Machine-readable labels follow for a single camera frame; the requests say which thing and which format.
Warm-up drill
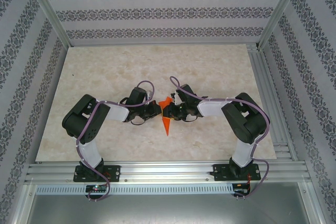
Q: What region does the aluminium frame bar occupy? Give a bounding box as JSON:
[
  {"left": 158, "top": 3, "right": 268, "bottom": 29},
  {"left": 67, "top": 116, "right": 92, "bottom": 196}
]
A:
[
  {"left": 12, "top": 183, "right": 36, "bottom": 224},
  {"left": 299, "top": 182, "right": 325, "bottom": 224}
]

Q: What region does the long aluminium mounting rail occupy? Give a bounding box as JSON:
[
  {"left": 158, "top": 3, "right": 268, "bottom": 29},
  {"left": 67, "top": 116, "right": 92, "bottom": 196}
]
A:
[{"left": 25, "top": 159, "right": 312, "bottom": 184}]

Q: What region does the aluminium side rail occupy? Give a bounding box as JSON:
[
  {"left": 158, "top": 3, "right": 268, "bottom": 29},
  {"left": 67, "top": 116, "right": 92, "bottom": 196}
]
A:
[{"left": 245, "top": 42, "right": 300, "bottom": 162}]

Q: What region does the orange paper sheet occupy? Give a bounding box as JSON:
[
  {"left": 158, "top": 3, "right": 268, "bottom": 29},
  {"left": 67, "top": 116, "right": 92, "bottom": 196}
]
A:
[{"left": 158, "top": 97, "right": 175, "bottom": 137}]

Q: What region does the aluminium frame post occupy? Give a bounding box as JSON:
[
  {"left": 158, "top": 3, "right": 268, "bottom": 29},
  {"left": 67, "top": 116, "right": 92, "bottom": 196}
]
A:
[
  {"left": 256, "top": 0, "right": 308, "bottom": 50},
  {"left": 22, "top": 0, "right": 72, "bottom": 48}
]

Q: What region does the grey sheet metal panel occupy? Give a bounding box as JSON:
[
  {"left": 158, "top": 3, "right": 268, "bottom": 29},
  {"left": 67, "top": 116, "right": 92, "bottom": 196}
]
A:
[{"left": 26, "top": 194, "right": 316, "bottom": 224}]

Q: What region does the slotted grey cable duct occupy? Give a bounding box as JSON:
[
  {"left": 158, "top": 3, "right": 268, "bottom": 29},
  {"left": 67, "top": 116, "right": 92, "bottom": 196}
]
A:
[{"left": 35, "top": 184, "right": 234, "bottom": 195}]

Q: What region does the small circuit board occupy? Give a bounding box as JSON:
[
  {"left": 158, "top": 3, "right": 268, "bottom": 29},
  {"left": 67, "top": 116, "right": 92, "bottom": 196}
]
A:
[
  {"left": 233, "top": 183, "right": 250, "bottom": 193},
  {"left": 86, "top": 185, "right": 108, "bottom": 193}
]

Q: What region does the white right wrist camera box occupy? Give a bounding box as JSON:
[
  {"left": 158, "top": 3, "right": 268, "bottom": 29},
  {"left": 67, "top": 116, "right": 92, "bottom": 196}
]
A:
[{"left": 170, "top": 92, "right": 182, "bottom": 105}]

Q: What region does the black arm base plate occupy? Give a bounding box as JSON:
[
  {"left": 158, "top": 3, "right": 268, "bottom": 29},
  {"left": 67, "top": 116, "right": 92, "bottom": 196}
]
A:
[
  {"left": 73, "top": 165, "right": 121, "bottom": 183},
  {"left": 213, "top": 164, "right": 262, "bottom": 182}
]

